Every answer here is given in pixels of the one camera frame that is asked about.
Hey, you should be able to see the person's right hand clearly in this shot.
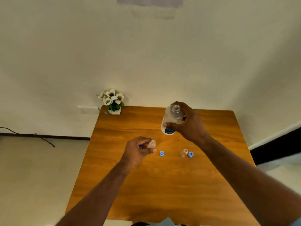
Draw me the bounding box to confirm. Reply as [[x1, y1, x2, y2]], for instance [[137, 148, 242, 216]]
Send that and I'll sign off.
[[163, 101, 210, 143]]

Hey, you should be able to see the large clear solution bottle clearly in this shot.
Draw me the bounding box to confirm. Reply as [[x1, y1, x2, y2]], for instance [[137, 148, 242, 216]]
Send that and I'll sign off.
[[161, 105, 184, 136]]

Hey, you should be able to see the white wall box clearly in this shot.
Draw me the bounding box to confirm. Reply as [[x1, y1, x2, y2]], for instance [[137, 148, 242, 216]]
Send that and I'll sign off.
[[77, 105, 100, 114]]

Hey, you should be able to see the black skirting strip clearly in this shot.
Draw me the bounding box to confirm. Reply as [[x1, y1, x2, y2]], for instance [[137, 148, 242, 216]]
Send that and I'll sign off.
[[249, 127, 301, 165]]

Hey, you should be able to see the person's left forearm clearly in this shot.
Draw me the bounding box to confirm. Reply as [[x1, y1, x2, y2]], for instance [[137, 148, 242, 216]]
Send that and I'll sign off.
[[55, 160, 132, 226]]

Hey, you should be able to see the person's left hand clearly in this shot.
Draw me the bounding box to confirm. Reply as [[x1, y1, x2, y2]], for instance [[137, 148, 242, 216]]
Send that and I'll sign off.
[[120, 136, 157, 169]]

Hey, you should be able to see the black floor cable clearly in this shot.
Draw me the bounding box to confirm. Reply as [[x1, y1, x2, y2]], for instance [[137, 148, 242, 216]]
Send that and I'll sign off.
[[0, 126, 56, 148]]

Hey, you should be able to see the white potted flower plant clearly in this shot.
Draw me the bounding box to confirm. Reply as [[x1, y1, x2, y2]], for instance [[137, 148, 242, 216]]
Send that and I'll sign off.
[[98, 89, 125, 115]]

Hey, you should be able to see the person's right forearm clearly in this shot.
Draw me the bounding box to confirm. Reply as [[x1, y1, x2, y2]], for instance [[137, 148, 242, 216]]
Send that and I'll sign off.
[[195, 135, 301, 226]]

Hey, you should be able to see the white instruction paper sheet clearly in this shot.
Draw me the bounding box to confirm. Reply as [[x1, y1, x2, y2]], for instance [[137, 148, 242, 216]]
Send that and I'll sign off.
[[116, 0, 184, 8]]

